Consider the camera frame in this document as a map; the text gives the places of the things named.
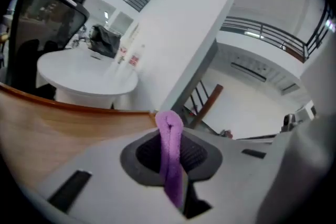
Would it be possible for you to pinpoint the purple cloth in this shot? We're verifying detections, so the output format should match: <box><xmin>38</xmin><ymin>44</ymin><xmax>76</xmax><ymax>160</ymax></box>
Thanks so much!
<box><xmin>154</xmin><ymin>110</ymin><xmax>184</xmax><ymax>209</ymax></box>

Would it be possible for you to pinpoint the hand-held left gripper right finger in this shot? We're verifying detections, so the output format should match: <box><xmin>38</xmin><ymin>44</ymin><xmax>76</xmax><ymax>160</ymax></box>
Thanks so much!
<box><xmin>181</xmin><ymin>127</ymin><xmax>284</xmax><ymax>224</ymax></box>

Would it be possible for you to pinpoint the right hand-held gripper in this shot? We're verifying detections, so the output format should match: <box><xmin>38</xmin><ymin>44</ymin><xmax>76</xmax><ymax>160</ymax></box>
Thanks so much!
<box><xmin>237</xmin><ymin>103</ymin><xmax>318</xmax><ymax>144</ymax></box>

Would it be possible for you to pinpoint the black bag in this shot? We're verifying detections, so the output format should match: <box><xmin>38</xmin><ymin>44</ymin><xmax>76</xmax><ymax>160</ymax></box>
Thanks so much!
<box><xmin>88</xmin><ymin>24</ymin><xmax>122</xmax><ymax>59</ymax></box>

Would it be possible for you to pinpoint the black balcony railing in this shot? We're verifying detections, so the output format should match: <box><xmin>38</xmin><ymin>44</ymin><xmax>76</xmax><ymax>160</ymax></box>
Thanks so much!
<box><xmin>219</xmin><ymin>1</ymin><xmax>336</xmax><ymax>63</ymax></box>

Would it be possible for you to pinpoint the clear bottle red white label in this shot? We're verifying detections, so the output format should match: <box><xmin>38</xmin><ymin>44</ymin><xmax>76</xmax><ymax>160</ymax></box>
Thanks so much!
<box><xmin>130</xmin><ymin>44</ymin><xmax>146</xmax><ymax>69</ymax></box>

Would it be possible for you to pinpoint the wooden staircase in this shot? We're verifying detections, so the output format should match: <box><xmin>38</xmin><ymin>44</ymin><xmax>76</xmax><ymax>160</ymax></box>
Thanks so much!
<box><xmin>182</xmin><ymin>80</ymin><xmax>224</xmax><ymax>137</ymax></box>

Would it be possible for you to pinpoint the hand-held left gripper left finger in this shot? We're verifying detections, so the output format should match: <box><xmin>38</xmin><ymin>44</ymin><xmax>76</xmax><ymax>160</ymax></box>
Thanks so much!
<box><xmin>36</xmin><ymin>127</ymin><xmax>184</xmax><ymax>224</ymax></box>

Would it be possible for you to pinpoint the white curved table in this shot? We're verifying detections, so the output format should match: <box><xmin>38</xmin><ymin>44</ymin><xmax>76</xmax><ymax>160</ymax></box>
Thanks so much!
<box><xmin>36</xmin><ymin>46</ymin><xmax>139</xmax><ymax>110</ymax></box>

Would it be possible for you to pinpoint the long black wall vent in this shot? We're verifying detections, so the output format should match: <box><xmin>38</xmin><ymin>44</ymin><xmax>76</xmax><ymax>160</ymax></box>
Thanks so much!
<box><xmin>280</xmin><ymin>83</ymin><xmax>297</xmax><ymax>92</ymax></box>
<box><xmin>230</xmin><ymin>61</ymin><xmax>268</xmax><ymax>82</ymax></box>

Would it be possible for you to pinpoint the clear bottle red band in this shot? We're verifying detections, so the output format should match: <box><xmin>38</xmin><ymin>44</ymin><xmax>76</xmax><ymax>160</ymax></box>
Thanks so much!
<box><xmin>117</xmin><ymin>44</ymin><xmax>129</xmax><ymax>65</ymax></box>

